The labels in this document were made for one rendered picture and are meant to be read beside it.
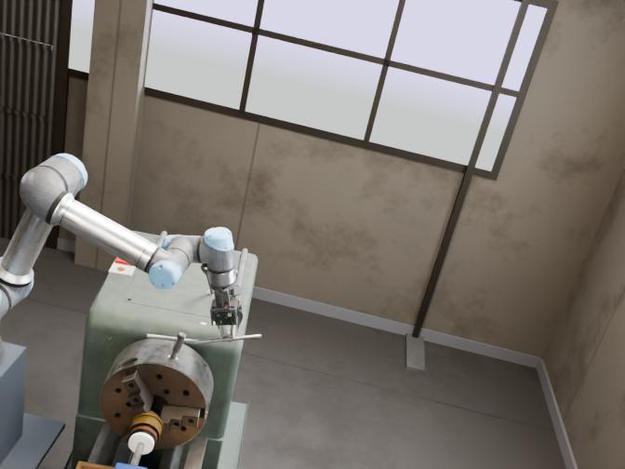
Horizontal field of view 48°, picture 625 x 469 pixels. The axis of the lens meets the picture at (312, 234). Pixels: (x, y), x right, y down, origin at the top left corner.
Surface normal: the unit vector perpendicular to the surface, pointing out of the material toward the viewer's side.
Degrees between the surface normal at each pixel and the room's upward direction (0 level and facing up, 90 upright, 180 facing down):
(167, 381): 90
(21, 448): 0
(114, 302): 0
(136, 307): 0
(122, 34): 90
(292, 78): 90
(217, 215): 90
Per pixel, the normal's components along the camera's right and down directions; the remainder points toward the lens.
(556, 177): -0.11, 0.40
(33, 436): 0.21, -0.88
